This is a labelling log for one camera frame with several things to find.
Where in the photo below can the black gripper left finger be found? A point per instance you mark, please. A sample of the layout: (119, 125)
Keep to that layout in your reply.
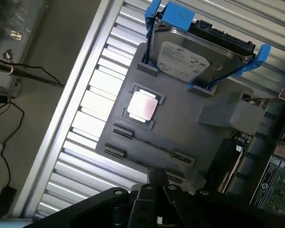
(104, 209)

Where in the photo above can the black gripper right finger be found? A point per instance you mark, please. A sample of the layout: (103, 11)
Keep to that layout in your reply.
(204, 211)

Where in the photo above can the green graphics card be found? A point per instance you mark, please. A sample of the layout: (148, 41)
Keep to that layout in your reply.
(275, 185)

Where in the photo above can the grey printed parts rack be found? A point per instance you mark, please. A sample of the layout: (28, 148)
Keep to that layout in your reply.
(180, 114)

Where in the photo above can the black power adapter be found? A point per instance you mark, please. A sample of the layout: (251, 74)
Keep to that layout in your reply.
(4, 198)

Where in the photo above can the silver CPU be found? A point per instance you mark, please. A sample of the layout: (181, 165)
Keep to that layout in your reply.
(142, 105)

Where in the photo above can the silver hard disk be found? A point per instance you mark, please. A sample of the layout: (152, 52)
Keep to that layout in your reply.
(194, 52)

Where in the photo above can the blue disk caddy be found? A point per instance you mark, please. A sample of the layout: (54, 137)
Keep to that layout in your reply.
(178, 14)

